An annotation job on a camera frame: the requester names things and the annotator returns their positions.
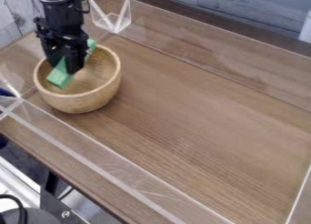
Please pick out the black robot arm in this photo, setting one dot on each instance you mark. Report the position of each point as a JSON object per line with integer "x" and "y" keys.
{"x": 59, "y": 29}

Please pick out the green rectangular block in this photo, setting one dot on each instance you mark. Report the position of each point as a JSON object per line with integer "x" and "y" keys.
{"x": 59, "y": 77}

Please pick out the black table leg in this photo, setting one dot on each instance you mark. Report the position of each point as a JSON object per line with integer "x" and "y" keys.
{"x": 52, "y": 183}

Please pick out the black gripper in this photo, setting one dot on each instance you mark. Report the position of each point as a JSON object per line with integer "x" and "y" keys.
{"x": 59, "y": 29}

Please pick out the black metal bracket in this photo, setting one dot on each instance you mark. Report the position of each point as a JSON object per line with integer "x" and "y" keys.
{"x": 59, "y": 210}

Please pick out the clear acrylic barrier wall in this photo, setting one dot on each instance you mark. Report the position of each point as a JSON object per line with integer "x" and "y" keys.
{"x": 203, "y": 142}

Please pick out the brown wooden bowl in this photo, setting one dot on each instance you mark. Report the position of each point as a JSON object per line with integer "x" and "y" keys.
{"x": 92, "y": 88}

